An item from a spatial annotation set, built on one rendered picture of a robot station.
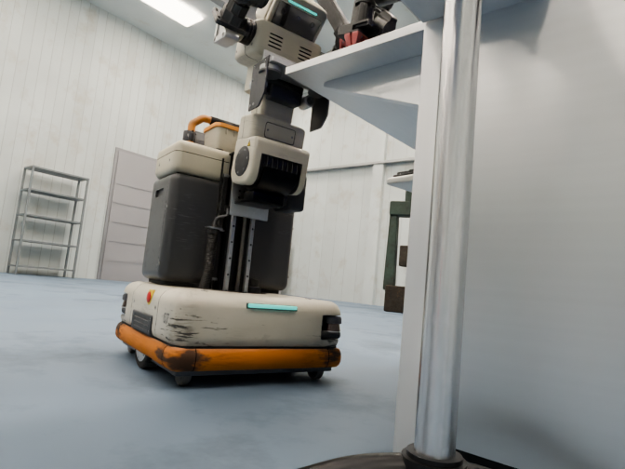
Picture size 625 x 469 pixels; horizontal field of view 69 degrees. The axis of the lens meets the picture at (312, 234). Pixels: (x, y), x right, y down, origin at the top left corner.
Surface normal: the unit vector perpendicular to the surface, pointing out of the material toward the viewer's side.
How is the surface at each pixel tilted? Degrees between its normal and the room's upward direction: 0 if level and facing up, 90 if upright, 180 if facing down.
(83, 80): 90
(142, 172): 90
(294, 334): 90
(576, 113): 90
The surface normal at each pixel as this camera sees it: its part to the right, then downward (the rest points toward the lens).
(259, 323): 0.58, -0.04
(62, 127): 0.77, 0.00
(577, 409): -0.66, -0.15
